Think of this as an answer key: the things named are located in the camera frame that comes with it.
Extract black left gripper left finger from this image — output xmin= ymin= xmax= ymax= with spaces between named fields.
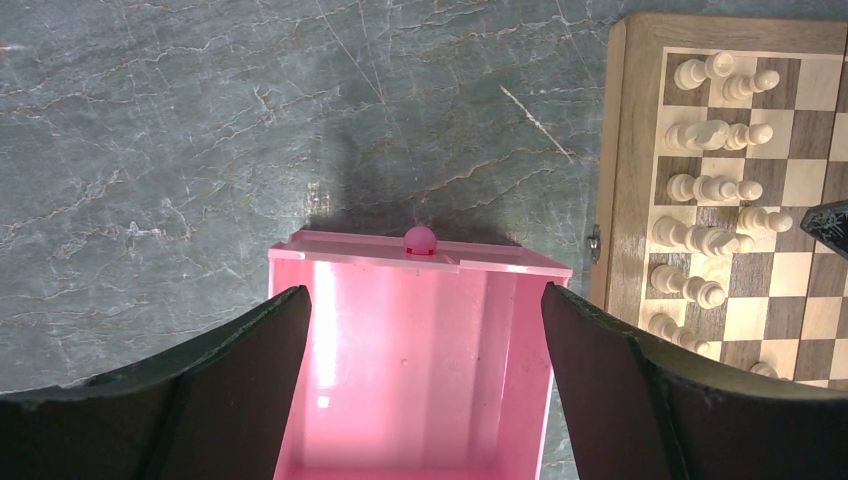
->
xmin=1 ymin=286 xmax=311 ymax=479

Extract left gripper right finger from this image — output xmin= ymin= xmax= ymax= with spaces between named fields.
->
xmin=541 ymin=283 xmax=847 ymax=479

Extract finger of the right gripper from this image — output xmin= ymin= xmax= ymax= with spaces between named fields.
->
xmin=800 ymin=200 xmax=848 ymax=258

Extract wooden chess board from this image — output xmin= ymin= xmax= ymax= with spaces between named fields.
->
xmin=589 ymin=12 xmax=847 ymax=390

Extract pink plastic bin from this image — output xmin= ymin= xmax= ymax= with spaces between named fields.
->
xmin=268 ymin=227 xmax=572 ymax=479

